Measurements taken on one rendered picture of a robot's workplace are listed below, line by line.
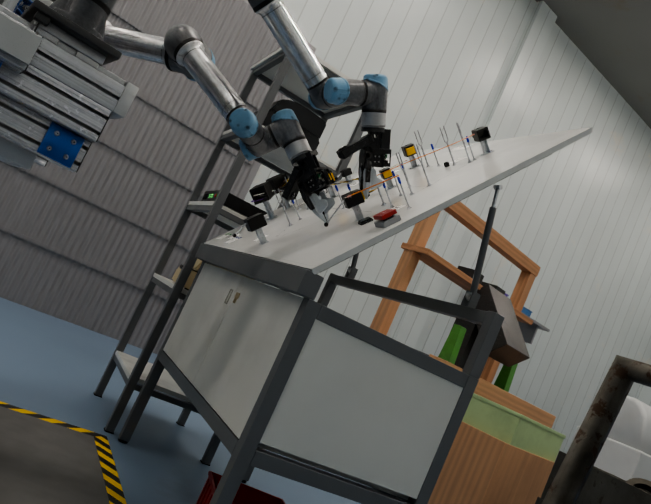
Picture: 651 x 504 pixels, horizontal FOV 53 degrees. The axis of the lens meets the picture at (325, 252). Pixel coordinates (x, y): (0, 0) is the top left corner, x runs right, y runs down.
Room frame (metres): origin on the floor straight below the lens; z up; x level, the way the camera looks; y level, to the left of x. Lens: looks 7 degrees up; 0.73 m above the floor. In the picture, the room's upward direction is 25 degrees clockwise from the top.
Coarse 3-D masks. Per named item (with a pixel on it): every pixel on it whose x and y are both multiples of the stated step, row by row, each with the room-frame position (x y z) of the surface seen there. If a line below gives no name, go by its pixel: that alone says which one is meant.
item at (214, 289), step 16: (208, 272) 2.59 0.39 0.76; (224, 272) 2.40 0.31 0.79; (192, 288) 2.70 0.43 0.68; (208, 288) 2.50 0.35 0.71; (224, 288) 2.32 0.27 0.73; (192, 304) 2.60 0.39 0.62; (208, 304) 2.41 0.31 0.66; (224, 304) 2.25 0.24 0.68; (192, 320) 2.51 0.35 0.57; (208, 320) 2.33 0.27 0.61; (176, 336) 2.61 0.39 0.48; (192, 336) 2.42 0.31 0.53; (208, 336) 2.25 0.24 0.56; (176, 352) 2.51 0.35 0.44; (192, 352) 2.34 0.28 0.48; (192, 368) 2.26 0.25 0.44
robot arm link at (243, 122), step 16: (176, 32) 1.88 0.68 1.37; (192, 32) 1.90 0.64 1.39; (176, 48) 1.87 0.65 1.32; (192, 48) 1.87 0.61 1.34; (192, 64) 1.86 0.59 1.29; (208, 64) 1.86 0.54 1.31; (208, 80) 1.84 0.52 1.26; (224, 80) 1.85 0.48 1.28; (208, 96) 1.86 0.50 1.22; (224, 96) 1.82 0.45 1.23; (224, 112) 1.83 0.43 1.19; (240, 112) 1.78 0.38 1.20; (240, 128) 1.78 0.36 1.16; (256, 128) 1.81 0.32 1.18; (256, 144) 1.88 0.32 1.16
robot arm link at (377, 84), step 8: (368, 80) 1.82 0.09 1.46; (376, 80) 1.82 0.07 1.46; (384, 80) 1.82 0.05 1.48; (368, 88) 1.81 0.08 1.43; (376, 88) 1.82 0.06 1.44; (384, 88) 1.83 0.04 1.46; (368, 96) 1.82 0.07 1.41; (376, 96) 1.82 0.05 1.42; (384, 96) 1.84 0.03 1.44; (368, 104) 1.84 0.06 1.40; (376, 104) 1.83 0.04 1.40; (384, 104) 1.84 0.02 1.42; (384, 112) 1.85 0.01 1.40
